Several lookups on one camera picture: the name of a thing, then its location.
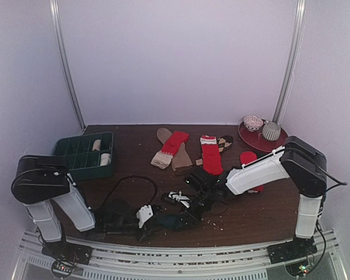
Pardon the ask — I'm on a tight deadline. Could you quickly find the dark teal sock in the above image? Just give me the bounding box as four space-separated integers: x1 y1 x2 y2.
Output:
155 215 183 231

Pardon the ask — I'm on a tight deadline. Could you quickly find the cream brown striped sock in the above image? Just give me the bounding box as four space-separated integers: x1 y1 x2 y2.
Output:
100 153 111 166

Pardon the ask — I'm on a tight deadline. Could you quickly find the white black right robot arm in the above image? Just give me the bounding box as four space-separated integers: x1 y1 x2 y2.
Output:
163 136 327 258

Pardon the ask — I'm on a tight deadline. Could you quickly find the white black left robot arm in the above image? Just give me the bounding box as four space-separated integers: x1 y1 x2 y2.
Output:
10 155 162 259

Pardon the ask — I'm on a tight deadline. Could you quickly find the red sock middle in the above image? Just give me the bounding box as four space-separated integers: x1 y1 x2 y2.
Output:
200 135 223 176

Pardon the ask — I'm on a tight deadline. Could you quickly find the tan beige sock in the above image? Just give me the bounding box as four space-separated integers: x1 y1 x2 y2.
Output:
156 128 193 176

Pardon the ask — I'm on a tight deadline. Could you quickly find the red cream sock left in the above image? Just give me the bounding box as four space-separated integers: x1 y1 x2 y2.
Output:
150 131 189 169

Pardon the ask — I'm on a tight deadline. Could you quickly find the red sock right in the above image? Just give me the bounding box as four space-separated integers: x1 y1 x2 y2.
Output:
240 151 264 193

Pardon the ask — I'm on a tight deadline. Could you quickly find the brown argyle sock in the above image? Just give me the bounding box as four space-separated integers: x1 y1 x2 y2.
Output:
195 135 234 166

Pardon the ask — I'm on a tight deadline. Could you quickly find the dark red round plate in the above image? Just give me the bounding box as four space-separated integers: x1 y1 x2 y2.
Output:
238 122 288 153

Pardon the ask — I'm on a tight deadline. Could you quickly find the green compartment organizer tray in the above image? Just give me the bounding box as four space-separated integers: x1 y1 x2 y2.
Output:
52 132 114 181

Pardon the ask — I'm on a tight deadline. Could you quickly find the rolled beige sock in tray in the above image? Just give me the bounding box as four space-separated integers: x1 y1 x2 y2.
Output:
92 139 102 151

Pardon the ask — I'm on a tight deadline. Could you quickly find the patterned small bowl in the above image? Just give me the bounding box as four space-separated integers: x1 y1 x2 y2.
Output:
243 115 264 132

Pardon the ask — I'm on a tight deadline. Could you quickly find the striped grey cup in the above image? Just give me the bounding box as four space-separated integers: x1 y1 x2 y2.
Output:
262 121 281 142

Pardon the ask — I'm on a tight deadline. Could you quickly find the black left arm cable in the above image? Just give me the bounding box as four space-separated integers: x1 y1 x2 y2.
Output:
100 174 159 211

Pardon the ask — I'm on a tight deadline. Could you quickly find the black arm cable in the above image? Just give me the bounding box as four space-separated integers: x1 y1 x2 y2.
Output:
100 174 159 211
307 163 349 263

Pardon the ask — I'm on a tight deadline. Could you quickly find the aluminium front rail frame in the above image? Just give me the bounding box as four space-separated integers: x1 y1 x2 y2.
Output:
11 227 348 280

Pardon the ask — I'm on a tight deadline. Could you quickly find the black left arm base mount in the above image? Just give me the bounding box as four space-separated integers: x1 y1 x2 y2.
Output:
41 241 93 265

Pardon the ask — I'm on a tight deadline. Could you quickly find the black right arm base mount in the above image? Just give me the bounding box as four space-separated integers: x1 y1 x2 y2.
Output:
267 237 317 264

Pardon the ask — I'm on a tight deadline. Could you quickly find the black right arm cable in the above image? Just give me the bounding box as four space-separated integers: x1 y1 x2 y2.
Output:
307 163 349 263

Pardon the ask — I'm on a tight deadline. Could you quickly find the right aluminium corner post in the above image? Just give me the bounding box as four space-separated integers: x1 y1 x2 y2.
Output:
272 0 307 125

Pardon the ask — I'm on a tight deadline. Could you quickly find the aluminium corner post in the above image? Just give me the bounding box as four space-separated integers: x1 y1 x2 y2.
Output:
49 0 86 131
272 0 307 125

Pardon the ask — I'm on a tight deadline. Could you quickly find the left aluminium corner post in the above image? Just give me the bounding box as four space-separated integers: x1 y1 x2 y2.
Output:
49 0 86 131

